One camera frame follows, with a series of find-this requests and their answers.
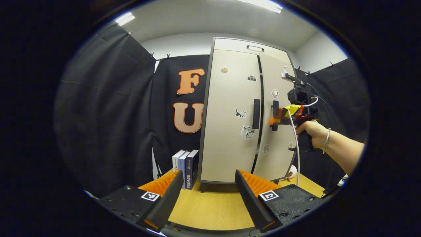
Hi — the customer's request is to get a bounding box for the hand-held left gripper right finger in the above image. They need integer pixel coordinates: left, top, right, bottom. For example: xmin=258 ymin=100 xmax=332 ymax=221
xmin=235 ymin=170 xmax=326 ymax=233

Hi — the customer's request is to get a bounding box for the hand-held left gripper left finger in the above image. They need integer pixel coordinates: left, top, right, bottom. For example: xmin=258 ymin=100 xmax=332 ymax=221
xmin=97 ymin=170 xmax=185 ymax=232

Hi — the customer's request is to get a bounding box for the black door handle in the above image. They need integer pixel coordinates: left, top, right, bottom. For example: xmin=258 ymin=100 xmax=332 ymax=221
xmin=252 ymin=99 xmax=261 ymax=129
xmin=272 ymin=100 xmax=279 ymax=131

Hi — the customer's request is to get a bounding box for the beige shoe cabinet door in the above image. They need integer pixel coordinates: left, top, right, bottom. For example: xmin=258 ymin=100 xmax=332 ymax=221
xmin=252 ymin=54 xmax=296 ymax=181
xmin=200 ymin=49 xmax=263 ymax=183

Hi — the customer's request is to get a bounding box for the beige double-door shoe cabinet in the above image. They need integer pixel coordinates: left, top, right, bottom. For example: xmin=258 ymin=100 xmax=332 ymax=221
xmin=197 ymin=37 xmax=298 ymax=193

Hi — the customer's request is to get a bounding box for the light blue book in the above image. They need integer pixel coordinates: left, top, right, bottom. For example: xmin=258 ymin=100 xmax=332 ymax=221
xmin=178 ymin=151 xmax=191 ymax=190

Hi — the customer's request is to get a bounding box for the ceiling light panel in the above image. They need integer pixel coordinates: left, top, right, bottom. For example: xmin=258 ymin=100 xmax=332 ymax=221
xmin=235 ymin=0 xmax=283 ymax=14
xmin=115 ymin=12 xmax=135 ymax=26

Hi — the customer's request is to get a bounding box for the black backdrop cloth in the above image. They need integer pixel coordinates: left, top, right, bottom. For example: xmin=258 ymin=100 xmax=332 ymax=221
xmin=54 ymin=23 xmax=370 ymax=198

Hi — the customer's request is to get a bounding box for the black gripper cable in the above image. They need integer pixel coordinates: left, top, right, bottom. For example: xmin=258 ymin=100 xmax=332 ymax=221
xmin=306 ymin=82 xmax=336 ymax=129

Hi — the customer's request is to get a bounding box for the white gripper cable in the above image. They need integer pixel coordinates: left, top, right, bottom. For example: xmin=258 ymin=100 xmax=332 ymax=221
xmin=288 ymin=97 xmax=319 ymax=186

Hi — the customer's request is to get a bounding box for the silver bracelet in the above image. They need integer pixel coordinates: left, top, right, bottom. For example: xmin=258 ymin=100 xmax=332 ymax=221
xmin=322 ymin=128 xmax=332 ymax=155

